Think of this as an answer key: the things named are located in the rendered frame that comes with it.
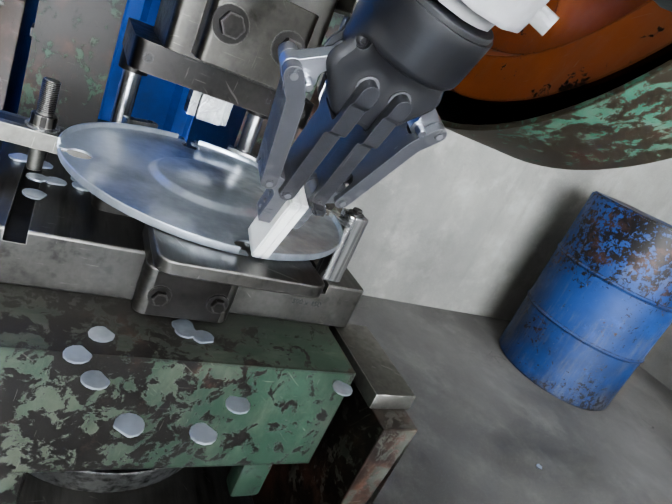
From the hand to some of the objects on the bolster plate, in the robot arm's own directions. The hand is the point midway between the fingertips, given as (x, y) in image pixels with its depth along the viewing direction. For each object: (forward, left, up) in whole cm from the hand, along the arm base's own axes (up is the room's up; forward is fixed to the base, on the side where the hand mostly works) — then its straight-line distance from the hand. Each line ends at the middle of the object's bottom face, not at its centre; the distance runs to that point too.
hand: (276, 218), depth 40 cm
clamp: (+29, +15, -11) cm, 35 cm away
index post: (+13, -18, -11) cm, 25 cm away
